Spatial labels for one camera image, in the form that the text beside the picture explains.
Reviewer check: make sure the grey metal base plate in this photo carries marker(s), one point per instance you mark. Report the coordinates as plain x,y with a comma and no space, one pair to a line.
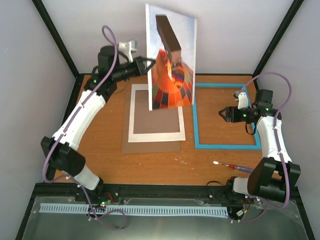
259,223

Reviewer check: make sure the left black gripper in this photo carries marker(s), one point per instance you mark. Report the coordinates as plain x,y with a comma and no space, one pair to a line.
140,69

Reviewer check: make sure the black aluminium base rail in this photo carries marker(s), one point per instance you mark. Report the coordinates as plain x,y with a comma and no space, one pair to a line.
213,194

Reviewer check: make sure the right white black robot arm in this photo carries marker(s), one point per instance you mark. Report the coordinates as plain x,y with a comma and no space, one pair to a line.
275,175

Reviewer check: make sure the blue wooden photo frame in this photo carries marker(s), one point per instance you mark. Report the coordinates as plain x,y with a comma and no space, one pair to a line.
257,146

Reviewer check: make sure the light blue slotted cable duct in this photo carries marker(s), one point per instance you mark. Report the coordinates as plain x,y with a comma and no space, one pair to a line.
136,210

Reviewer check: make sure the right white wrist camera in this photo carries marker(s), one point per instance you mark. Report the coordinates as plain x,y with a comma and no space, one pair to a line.
242,99

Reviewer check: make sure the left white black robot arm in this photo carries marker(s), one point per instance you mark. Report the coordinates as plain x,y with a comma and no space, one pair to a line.
60,150

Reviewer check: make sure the brown cardboard backing board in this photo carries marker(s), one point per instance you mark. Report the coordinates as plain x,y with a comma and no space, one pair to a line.
149,122

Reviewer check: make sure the hot air balloon photo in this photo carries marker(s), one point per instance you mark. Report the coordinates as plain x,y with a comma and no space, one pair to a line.
171,39

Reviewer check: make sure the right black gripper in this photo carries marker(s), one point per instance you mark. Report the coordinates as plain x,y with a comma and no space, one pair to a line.
228,118

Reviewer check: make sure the red purple handled screwdriver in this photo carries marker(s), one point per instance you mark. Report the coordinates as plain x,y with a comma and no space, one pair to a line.
235,167

